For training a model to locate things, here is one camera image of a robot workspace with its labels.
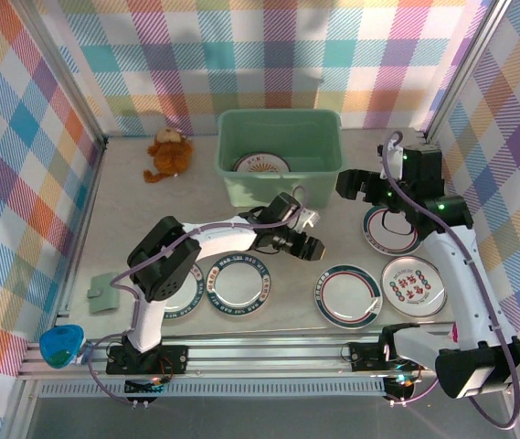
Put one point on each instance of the green plastic bin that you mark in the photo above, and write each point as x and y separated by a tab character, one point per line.
278	189

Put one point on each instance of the dark lettered rim plate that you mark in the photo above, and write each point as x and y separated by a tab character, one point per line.
239	285
186	302

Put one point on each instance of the orange sunburst white plate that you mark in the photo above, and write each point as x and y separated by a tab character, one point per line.
262	165

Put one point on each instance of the black round controller board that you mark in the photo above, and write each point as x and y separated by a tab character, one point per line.
143	388
401	386

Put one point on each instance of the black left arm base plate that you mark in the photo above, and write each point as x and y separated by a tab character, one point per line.
172	359

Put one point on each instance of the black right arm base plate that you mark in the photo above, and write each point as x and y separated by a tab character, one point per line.
364	356

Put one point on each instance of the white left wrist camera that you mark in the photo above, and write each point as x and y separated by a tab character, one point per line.
310	218

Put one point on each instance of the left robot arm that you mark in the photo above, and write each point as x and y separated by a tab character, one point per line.
163	260

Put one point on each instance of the green red rimmed plate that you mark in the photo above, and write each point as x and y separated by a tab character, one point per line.
348	297
378	238

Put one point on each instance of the green snap wallet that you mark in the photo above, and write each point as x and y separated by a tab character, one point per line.
103	293

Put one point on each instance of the brown plush toy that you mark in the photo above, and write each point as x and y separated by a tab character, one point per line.
168	155

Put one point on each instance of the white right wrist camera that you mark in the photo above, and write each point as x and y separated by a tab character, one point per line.
392	160

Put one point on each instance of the aluminium mounting rail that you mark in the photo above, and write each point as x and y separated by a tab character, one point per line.
264	354

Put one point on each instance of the red characters white plate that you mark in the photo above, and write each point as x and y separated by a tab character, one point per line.
412	288

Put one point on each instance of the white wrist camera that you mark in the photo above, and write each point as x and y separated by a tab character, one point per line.
392	160
310	218

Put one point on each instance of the aluminium frame post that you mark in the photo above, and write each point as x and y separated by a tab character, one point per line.
66	73
465	68

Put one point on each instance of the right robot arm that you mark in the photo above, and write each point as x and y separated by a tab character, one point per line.
470	283

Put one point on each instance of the blue triangular plastic device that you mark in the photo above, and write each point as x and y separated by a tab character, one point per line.
60	343

